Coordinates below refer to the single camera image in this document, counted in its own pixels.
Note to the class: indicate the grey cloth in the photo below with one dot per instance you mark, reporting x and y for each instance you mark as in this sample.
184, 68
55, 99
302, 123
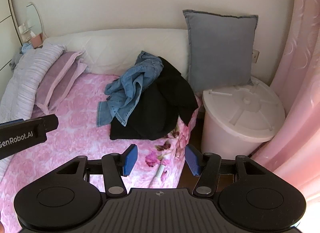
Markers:
220, 47
15, 60

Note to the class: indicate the striped white quilt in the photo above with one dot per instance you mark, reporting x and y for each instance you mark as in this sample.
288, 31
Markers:
25, 77

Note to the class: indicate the oval mirror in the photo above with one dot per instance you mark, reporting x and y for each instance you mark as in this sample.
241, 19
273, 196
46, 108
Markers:
33, 17

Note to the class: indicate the pink curtain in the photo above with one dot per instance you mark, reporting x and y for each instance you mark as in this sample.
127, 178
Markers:
295, 97

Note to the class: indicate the pink floral blanket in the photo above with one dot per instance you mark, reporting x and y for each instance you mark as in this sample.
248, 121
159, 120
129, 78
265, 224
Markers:
75, 127

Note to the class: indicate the light blue cloth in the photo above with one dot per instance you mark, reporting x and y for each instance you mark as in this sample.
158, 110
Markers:
25, 47

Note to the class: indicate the lilac pillow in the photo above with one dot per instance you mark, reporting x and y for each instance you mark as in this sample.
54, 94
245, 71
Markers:
57, 77

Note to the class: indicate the blue denim jeans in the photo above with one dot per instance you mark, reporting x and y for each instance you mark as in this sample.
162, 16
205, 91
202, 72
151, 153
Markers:
130, 85

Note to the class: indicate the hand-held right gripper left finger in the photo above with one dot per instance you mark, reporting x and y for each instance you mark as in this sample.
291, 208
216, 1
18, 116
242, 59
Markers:
130, 160

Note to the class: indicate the white wall socket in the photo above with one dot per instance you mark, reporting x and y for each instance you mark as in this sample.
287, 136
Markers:
255, 56

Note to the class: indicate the white lidded bucket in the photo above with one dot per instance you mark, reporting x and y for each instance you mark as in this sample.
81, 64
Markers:
225, 127

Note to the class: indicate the white wardrobe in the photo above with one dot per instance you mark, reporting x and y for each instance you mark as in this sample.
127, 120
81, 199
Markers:
6, 35

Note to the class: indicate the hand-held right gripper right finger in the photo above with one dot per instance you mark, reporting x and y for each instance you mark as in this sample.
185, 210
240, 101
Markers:
192, 160

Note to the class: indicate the black garment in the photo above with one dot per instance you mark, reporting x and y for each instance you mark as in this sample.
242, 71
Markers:
155, 112

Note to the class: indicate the small white tube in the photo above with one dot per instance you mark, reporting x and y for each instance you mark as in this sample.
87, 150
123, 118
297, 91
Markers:
160, 170

